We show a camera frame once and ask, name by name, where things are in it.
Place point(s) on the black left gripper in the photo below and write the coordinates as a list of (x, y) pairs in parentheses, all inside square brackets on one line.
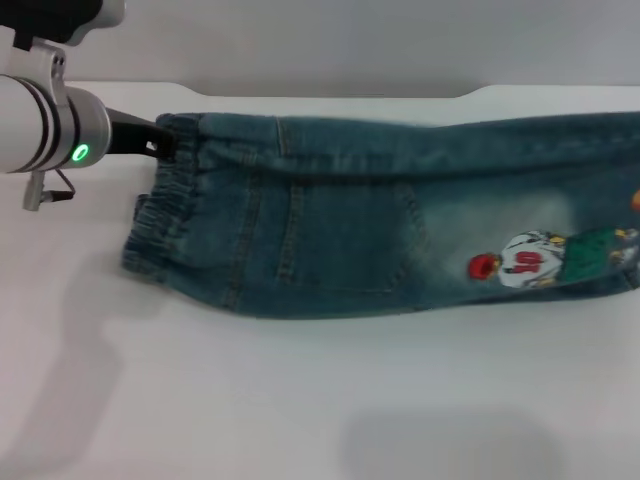
[(127, 135)]

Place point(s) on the blue denim shorts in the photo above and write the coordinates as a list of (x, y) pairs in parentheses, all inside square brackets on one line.
[(380, 215)]

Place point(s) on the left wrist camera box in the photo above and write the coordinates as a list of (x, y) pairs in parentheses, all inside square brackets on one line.
[(60, 20)]

